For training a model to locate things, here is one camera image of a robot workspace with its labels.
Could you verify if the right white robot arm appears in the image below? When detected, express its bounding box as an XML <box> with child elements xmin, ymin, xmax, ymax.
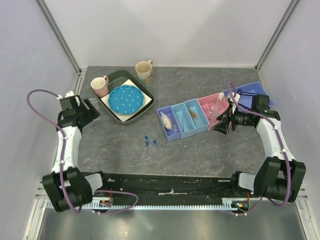
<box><xmin>213</xmin><ymin>92</ymin><xmax>306</xmax><ymax>205</ymax></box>

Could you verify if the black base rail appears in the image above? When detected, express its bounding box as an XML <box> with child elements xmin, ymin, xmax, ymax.
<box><xmin>99</xmin><ymin>171</ymin><xmax>255</xmax><ymax>205</ymax></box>

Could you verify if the purple narrow bin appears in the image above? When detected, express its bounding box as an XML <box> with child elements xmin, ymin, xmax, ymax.
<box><xmin>157</xmin><ymin>105</ymin><xmax>182</xmax><ymax>142</ymax></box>

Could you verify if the light blue bin right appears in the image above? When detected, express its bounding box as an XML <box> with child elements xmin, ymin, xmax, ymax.
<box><xmin>184</xmin><ymin>98</ymin><xmax>209</xmax><ymax>134</ymax></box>

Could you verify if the dark green tray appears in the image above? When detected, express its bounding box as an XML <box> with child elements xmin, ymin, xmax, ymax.
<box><xmin>90</xmin><ymin>70</ymin><xmax>155</xmax><ymax>124</ymax></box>

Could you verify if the black wire ring stand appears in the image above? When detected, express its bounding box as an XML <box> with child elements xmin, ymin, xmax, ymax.
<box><xmin>237</xmin><ymin>89</ymin><xmax>257</xmax><ymax>96</ymax></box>

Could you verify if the beige mug with pattern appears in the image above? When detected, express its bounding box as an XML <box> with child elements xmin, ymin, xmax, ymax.
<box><xmin>135</xmin><ymin>60</ymin><xmax>153</xmax><ymax>87</ymax></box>

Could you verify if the light blue bin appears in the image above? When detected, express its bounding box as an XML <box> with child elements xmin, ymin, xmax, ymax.
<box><xmin>184</xmin><ymin>98</ymin><xmax>209</xmax><ymax>134</ymax></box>
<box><xmin>171</xmin><ymin>102</ymin><xmax>196</xmax><ymax>139</ymax></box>

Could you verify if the blue dotted plate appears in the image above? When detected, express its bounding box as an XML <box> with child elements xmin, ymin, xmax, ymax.
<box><xmin>107</xmin><ymin>84</ymin><xmax>145</xmax><ymax>115</ymax></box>

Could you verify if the white square plate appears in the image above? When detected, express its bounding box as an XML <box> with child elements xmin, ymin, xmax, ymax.
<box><xmin>100</xmin><ymin>79</ymin><xmax>152</xmax><ymax>122</ymax></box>

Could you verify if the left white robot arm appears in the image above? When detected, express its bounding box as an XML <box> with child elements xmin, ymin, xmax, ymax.
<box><xmin>42</xmin><ymin>91</ymin><xmax>110</xmax><ymax>212</ymax></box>

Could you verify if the light blue bin left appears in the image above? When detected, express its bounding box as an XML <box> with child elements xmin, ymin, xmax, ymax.
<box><xmin>171</xmin><ymin>102</ymin><xmax>196</xmax><ymax>139</ymax></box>

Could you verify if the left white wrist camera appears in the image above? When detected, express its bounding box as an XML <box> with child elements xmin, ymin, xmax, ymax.
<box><xmin>57</xmin><ymin>90</ymin><xmax>75</xmax><ymax>100</ymax></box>

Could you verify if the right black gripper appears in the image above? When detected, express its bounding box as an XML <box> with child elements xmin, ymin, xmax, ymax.
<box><xmin>211</xmin><ymin>103</ymin><xmax>254</xmax><ymax>136</ymax></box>

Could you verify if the pink bin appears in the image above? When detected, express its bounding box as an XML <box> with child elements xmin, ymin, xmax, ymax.
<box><xmin>198</xmin><ymin>93</ymin><xmax>227</xmax><ymax>131</ymax></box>

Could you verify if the clear flask white stopper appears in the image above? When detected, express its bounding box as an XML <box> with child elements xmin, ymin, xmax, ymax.
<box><xmin>217</xmin><ymin>92</ymin><xmax>225</xmax><ymax>102</ymax></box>

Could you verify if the clear glass flask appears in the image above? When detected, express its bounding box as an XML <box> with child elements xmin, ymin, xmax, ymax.
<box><xmin>209</xmin><ymin>109</ymin><xmax>220</xmax><ymax>124</ymax></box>

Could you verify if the pink and cream mug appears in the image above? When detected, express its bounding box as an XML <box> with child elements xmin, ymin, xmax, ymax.
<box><xmin>90</xmin><ymin>75</ymin><xmax>109</xmax><ymax>98</ymax></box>

